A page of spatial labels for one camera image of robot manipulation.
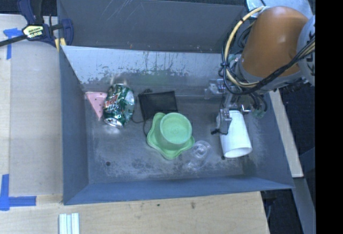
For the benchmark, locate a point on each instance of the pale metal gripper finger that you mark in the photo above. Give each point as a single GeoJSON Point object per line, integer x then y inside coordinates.
{"type": "Point", "coordinates": [224, 120]}
{"type": "Point", "coordinates": [214, 87]}

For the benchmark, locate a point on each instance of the pink dotted triangular piece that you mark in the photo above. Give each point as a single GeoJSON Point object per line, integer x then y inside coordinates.
{"type": "Point", "coordinates": [96, 101]}

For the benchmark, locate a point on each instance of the white paper cup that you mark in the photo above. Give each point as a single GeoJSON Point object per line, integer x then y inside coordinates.
{"type": "Point", "coordinates": [237, 134]}

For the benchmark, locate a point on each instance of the black square pouch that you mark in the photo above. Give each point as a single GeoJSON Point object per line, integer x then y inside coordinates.
{"type": "Point", "coordinates": [156, 103]}

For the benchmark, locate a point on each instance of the green flower-shaped cup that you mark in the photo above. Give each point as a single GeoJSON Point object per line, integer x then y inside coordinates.
{"type": "Point", "coordinates": [174, 131]}

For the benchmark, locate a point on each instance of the clear glass cup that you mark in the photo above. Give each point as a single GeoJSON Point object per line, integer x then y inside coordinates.
{"type": "Point", "coordinates": [198, 154]}

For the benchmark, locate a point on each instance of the grey metal bin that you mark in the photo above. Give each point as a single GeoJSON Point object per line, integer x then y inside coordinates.
{"type": "Point", "coordinates": [150, 26]}

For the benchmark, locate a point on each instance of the crushed green soda can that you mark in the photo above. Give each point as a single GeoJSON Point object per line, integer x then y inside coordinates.
{"type": "Point", "coordinates": [119, 105]}

